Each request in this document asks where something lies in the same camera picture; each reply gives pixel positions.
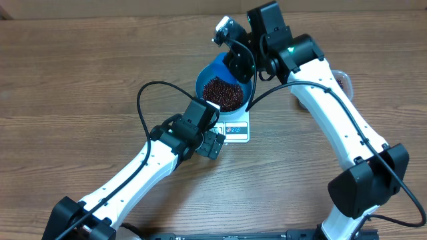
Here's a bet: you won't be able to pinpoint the white kitchen scale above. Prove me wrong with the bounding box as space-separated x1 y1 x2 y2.
210 102 250 143

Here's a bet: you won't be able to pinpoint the red beans in bowl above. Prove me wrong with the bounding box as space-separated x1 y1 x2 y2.
202 77 244 112

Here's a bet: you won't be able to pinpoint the blue plastic scoop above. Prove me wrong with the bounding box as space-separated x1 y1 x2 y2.
210 52 238 84

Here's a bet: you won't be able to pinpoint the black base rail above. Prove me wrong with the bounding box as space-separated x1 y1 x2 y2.
139 228 380 240

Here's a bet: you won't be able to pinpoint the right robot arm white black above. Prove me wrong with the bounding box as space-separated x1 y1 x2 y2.
213 1 409 239

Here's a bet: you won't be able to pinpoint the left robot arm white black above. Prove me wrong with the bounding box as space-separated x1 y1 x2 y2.
43 98 225 239

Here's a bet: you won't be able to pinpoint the blue bowl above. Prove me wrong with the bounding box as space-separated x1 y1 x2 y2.
195 64 252 106

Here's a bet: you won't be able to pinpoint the clear plastic container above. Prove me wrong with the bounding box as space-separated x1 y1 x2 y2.
303 69 354 101

